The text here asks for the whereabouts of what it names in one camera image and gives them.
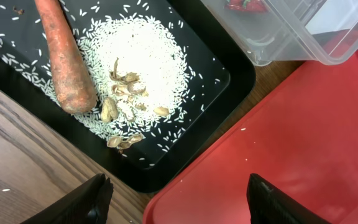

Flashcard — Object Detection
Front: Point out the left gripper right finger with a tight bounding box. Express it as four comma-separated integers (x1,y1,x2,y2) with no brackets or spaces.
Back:
247,173,327,224

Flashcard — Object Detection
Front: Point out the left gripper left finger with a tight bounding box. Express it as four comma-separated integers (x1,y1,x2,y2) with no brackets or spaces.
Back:
22,174,114,224

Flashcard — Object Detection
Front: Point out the red snack wrapper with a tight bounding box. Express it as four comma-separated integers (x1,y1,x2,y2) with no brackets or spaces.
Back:
225,0,267,12

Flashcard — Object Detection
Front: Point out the red serving tray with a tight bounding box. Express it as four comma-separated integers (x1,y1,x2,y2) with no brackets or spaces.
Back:
143,50,358,223

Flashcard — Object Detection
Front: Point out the rice and peanut shell pile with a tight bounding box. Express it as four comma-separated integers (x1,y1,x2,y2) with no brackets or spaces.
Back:
0,0,222,167

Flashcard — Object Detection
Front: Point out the black plastic bin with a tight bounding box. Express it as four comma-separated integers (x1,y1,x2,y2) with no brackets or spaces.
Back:
0,1,255,193

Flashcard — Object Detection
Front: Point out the clear plastic bin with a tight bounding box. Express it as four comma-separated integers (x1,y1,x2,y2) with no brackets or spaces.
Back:
202,0,358,66

